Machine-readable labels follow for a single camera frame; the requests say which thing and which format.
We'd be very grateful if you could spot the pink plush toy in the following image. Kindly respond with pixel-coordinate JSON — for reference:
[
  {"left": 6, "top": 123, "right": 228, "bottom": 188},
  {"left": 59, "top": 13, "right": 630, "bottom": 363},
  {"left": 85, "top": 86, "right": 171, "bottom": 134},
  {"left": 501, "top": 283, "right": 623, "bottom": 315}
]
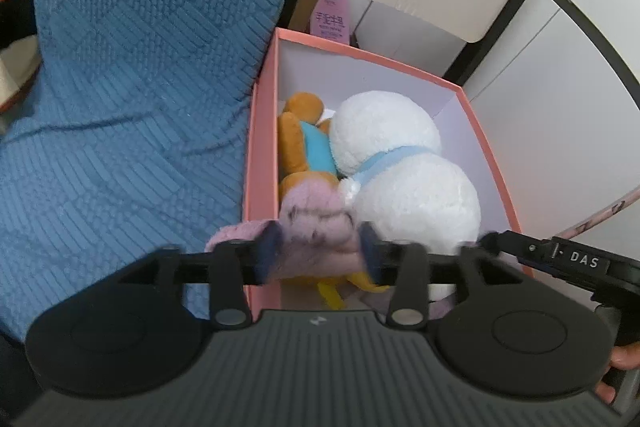
[{"left": 205, "top": 178, "right": 366, "bottom": 282}]

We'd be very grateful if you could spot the white blue snowman plush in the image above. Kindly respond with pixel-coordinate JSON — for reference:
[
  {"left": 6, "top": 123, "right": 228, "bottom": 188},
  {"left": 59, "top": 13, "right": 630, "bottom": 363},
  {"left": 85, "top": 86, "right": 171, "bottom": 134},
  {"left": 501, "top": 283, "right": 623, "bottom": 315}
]
[{"left": 329, "top": 91, "right": 482, "bottom": 255}]

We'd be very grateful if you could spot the person's right hand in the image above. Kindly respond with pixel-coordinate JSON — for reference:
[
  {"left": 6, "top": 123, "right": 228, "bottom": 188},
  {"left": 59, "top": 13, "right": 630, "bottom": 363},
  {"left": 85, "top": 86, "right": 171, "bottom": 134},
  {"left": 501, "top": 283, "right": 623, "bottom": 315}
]
[{"left": 596, "top": 341, "right": 640, "bottom": 404}]

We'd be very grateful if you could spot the brown bear plush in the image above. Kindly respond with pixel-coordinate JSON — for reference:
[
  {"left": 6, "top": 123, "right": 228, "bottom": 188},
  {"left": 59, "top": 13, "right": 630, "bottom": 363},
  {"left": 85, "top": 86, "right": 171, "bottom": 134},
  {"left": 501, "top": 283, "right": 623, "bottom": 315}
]
[{"left": 277, "top": 92, "right": 388, "bottom": 310}]

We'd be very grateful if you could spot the pink storage box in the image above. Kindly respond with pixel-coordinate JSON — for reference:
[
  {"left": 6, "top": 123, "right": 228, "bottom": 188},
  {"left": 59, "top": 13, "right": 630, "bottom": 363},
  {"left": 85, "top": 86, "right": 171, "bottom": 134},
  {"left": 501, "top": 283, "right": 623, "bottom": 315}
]
[{"left": 243, "top": 26, "right": 534, "bottom": 320}]

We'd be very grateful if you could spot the blue textured pillow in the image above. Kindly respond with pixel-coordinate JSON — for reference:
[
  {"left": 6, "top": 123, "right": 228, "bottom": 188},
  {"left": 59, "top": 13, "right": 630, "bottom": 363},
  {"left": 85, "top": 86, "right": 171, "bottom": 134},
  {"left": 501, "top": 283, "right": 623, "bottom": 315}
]
[{"left": 1, "top": 0, "right": 284, "bottom": 339}]

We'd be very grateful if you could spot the pink paper card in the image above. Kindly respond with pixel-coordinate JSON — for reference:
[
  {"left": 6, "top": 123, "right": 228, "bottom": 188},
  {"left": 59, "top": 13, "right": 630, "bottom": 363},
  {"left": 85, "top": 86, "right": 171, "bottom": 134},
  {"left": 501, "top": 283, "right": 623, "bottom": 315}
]
[{"left": 309, "top": 0, "right": 350, "bottom": 44}]

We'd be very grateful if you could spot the cardboard box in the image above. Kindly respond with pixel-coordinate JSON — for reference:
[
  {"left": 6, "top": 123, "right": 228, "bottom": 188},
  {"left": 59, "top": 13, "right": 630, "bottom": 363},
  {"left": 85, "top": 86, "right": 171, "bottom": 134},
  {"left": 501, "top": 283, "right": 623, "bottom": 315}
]
[{"left": 288, "top": 0, "right": 318, "bottom": 32}]

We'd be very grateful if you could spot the striped colourful blanket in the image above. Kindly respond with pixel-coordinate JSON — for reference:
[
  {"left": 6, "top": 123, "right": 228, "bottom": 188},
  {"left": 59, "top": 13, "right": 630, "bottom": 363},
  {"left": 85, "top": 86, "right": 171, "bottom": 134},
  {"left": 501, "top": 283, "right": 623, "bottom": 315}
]
[{"left": 0, "top": 0, "right": 41, "bottom": 113}]

